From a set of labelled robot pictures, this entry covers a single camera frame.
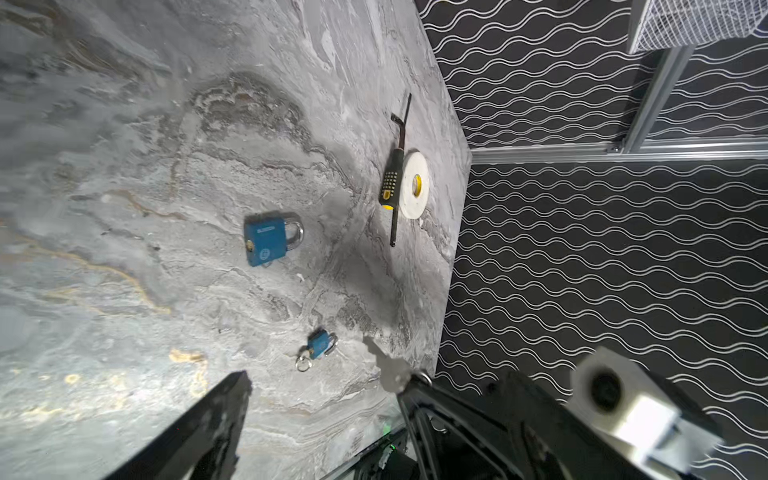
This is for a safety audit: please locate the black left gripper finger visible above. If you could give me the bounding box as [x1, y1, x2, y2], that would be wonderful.
[107, 371, 252, 479]

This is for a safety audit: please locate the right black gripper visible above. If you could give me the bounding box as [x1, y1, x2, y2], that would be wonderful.
[397, 372, 646, 479]

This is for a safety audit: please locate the silver key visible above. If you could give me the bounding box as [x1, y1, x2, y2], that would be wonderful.
[363, 336, 433, 394]

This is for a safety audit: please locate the large blue padlock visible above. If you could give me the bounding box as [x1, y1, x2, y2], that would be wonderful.
[243, 212, 305, 267]

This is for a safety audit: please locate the black hex key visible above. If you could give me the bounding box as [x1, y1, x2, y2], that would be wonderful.
[390, 113, 406, 247]

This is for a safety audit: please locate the black yellow screwdriver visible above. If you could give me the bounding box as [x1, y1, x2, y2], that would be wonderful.
[379, 94, 412, 210]

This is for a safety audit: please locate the white tape roll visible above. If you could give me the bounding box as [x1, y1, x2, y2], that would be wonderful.
[399, 151, 431, 220]

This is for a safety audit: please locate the white mesh basket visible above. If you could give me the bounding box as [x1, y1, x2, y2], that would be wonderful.
[627, 0, 767, 54]

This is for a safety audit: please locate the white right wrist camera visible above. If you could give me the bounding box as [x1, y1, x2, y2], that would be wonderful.
[566, 347, 723, 479]

